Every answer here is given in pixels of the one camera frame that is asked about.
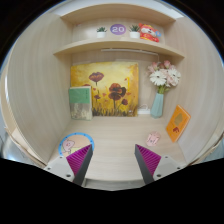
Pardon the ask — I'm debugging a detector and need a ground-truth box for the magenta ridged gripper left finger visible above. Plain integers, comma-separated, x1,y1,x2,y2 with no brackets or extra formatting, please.
66,145,93,186

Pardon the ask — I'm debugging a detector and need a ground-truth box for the white potted plant right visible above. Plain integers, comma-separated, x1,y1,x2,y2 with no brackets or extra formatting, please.
129,25,140,39

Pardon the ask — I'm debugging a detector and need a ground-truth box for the beige patterned box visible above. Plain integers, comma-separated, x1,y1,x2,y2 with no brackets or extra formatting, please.
70,103,92,120

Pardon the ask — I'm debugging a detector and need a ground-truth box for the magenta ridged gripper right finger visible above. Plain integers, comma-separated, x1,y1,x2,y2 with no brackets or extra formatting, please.
135,144,161,184

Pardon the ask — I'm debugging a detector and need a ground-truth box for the yellow poppy flower painting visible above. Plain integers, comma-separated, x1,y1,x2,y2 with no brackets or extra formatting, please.
70,61,139,117

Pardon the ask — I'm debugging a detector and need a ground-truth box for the white potted plant left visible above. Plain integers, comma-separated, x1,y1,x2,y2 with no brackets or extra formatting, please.
97,27,107,38

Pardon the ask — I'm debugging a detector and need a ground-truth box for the white light bar under shelf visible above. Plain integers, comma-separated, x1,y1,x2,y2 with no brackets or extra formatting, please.
101,48,159,56

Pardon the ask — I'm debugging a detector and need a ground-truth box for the light blue ribbed vase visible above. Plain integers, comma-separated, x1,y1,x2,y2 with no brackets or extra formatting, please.
150,93,164,118

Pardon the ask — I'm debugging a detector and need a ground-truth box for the round blue-rimmed pig mouse pad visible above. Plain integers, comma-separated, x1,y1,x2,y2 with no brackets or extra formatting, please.
58,132,95,157

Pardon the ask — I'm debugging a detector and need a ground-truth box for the red plush toy figure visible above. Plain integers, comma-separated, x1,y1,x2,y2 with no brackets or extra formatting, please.
139,23,161,42

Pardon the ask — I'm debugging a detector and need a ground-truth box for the white potted plant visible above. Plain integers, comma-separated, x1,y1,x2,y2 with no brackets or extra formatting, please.
129,25,140,39
97,27,107,38

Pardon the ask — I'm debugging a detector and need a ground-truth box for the green book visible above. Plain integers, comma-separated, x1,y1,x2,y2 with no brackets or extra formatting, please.
69,86,91,104

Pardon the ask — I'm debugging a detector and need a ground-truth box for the pink and white flower bouquet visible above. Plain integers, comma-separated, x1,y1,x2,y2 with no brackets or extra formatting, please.
147,60,181,94

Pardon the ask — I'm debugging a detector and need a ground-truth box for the white power adapter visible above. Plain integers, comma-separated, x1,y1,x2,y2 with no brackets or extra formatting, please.
137,104,150,115

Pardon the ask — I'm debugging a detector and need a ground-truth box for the orange booklet leaning on wall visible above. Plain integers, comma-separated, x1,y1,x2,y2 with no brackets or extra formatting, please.
166,105,191,142

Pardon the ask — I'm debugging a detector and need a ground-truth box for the purple round number sign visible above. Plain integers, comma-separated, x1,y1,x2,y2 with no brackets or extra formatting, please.
110,24,126,35

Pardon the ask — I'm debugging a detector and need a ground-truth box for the wooden wall shelf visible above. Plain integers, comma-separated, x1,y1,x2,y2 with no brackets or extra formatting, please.
54,37,185,58

